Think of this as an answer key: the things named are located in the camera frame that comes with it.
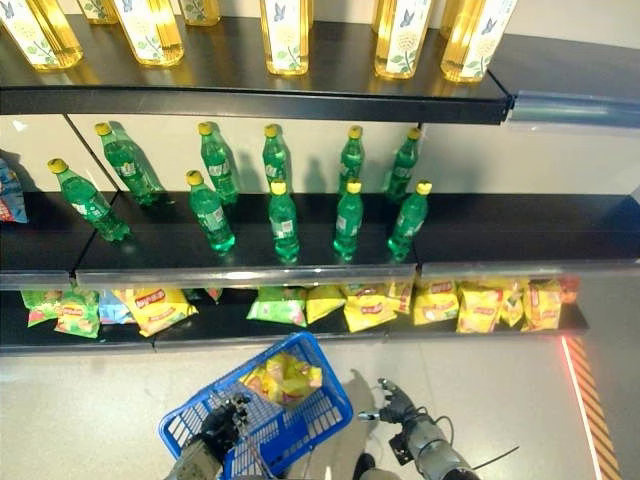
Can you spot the black shelf board with snacks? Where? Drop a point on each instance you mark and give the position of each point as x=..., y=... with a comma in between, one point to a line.
x=225, y=330

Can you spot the light blue chips bag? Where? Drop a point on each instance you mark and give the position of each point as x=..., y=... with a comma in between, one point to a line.
x=114, y=309

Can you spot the narrow black shelf board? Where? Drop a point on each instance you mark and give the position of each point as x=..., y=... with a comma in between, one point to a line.
x=45, y=240

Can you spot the blue plastic shopping basket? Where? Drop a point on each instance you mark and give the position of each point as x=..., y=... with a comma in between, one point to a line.
x=280, y=425

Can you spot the yellow oil bottle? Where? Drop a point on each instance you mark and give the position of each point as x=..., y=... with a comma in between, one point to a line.
x=472, y=45
x=402, y=42
x=150, y=35
x=286, y=37
x=42, y=37
x=200, y=11
x=97, y=11

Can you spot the yellow snack bag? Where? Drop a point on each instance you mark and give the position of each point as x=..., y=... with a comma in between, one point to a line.
x=285, y=377

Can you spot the blue red snack bag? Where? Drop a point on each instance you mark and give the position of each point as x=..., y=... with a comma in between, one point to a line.
x=11, y=192

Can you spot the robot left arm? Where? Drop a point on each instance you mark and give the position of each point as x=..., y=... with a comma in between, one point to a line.
x=194, y=462

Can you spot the black shelf board with oil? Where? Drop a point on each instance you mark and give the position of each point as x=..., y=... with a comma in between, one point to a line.
x=225, y=95

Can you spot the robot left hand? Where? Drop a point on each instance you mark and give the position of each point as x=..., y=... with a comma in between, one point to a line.
x=219, y=429

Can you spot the green soda bottle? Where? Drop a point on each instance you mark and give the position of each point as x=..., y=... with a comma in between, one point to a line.
x=402, y=170
x=127, y=167
x=351, y=160
x=219, y=165
x=277, y=157
x=92, y=205
x=407, y=222
x=348, y=222
x=212, y=215
x=284, y=225

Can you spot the black shelf board with sodas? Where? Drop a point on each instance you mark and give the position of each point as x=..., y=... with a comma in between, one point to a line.
x=250, y=267

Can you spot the black shelf board clear rail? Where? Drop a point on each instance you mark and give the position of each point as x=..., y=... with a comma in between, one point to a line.
x=565, y=70

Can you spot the green chips bag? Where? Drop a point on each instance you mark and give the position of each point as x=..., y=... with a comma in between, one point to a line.
x=277, y=306
x=214, y=294
x=77, y=315
x=40, y=307

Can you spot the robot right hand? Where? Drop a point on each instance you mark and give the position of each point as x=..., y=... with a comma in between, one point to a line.
x=400, y=406

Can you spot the yellow chips bag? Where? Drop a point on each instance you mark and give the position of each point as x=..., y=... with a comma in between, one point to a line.
x=155, y=307
x=541, y=305
x=512, y=302
x=479, y=309
x=435, y=302
x=367, y=310
x=403, y=296
x=324, y=302

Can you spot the robot dark foot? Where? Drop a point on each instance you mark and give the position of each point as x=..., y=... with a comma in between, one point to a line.
x=364, y=466

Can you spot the orange chips bag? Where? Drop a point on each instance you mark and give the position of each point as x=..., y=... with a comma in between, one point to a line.
x=569, y=291

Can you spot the empty black shelf board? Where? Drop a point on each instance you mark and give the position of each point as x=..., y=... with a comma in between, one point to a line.
x=525, y=235

